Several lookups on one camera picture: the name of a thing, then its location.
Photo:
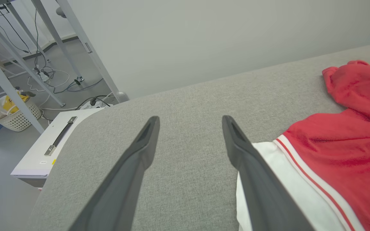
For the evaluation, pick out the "yellow cloth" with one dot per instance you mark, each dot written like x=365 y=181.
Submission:
x=11 y=102

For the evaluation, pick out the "white laundry basket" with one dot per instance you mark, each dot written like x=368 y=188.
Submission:
x=21 y=120

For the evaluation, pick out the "red and white jersey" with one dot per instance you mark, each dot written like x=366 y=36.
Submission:
x=332 y=154

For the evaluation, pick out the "white power strip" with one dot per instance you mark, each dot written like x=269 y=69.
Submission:
x=43 y=76
x=101 y=105

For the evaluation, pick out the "grey metal leg with foot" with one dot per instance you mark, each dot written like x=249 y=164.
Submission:
x=92 y=54

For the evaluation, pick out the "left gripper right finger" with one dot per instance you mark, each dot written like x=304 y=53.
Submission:
x=259 y=186

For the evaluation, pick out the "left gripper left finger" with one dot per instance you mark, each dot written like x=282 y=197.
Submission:
x=124 y=186

